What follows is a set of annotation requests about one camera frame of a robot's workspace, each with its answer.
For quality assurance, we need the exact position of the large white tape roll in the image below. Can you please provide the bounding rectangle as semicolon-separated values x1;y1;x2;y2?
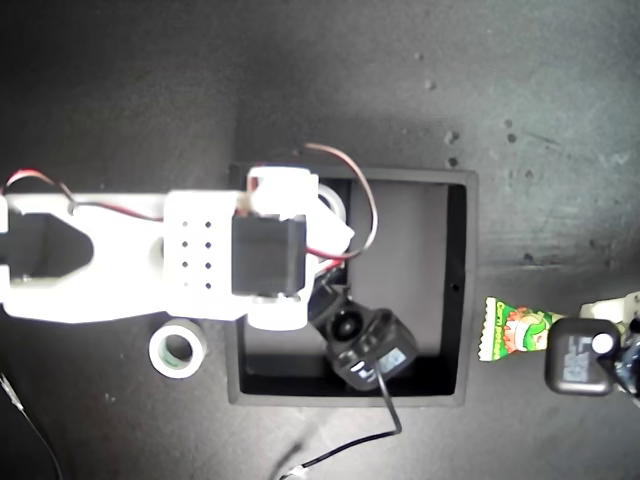
317;184;350;224

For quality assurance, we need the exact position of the green printed snack bar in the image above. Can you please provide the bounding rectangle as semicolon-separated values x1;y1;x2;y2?
477;295;567;364

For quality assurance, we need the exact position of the black tray with wells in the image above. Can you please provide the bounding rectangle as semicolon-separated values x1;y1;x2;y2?
225;162;479;407

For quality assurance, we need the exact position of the small white tape roll green core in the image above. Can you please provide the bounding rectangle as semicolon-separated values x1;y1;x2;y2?
148;319;209;380

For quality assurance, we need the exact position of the red black gripper wire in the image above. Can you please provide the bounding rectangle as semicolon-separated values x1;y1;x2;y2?
303;142;380;261

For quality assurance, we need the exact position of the black camera cable white plug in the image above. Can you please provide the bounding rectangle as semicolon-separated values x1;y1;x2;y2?
279;372;404;480

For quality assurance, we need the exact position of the red black arm wire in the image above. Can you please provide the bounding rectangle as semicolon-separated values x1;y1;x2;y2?
1;170;169;222

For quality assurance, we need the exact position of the thin dark cable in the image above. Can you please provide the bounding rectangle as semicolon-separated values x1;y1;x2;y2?
0;372;62;480

